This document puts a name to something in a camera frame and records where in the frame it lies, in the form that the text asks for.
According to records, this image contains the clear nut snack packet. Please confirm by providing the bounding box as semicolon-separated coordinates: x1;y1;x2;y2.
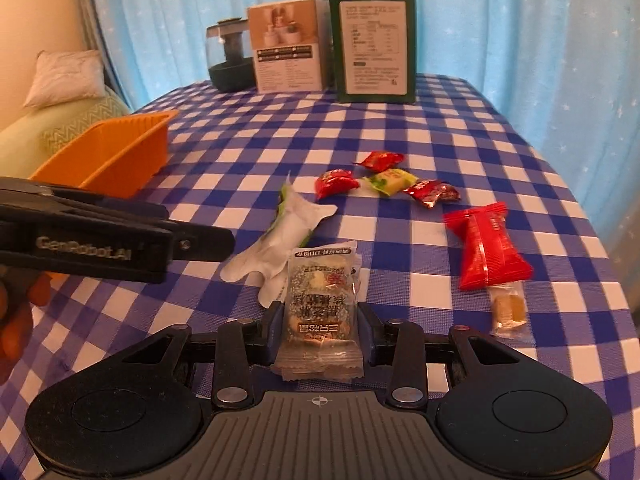
271;241;363;381

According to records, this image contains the dark red shiny candy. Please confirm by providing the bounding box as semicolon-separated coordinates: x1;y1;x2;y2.
402;179;460;208

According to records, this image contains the green zigzag cushion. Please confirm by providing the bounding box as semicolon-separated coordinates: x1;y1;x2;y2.
40;85;132;153

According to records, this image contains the grey curtain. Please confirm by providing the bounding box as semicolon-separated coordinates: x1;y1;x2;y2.
74;0;132;111

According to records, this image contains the person's left hand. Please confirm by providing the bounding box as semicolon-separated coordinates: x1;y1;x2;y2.
0;270;53;386

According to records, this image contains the green and yellow candy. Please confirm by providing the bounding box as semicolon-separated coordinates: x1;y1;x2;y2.
362;167;418;197

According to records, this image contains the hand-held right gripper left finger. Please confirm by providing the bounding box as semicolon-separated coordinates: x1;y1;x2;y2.
122;302;285;408

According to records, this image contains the dark green glass humidifier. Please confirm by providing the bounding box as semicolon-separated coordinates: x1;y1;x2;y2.
205;19;258;93

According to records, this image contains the blue checkered tablecloth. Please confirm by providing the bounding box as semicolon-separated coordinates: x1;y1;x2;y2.
0;72;640;480

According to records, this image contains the beige and white cardboard box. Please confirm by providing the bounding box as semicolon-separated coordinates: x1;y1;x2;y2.
247;0;331;93

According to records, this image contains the large red snack packet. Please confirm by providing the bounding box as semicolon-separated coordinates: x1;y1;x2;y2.
443;201;533;291

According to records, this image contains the small red candy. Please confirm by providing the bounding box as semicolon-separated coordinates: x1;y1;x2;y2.
354;151;405;172
315;170;361;201

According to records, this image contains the green cardboard box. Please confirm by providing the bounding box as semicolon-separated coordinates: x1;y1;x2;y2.
326;0;418;106

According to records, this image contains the orange plastic tray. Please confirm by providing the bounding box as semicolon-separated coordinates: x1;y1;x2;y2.
29;110;180;201

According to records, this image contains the white and green snack packet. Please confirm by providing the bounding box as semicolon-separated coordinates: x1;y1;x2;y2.
220;175;338;306

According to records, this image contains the small clear yellow cake packet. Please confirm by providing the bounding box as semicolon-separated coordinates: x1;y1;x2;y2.
489;282;536;343

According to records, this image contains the blue star curtain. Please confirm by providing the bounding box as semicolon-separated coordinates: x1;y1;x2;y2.
87;0;640;171

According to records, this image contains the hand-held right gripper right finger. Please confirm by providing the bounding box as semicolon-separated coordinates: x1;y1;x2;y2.
357;302;521;407

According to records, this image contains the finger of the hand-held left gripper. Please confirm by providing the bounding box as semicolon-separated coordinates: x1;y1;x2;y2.
0;176;171;224
169;224;236;264

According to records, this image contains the light green sofa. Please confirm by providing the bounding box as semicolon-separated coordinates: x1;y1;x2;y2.
0;50;133;181

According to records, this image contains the white pillow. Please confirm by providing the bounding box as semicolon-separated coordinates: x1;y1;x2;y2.
22;50;104;109

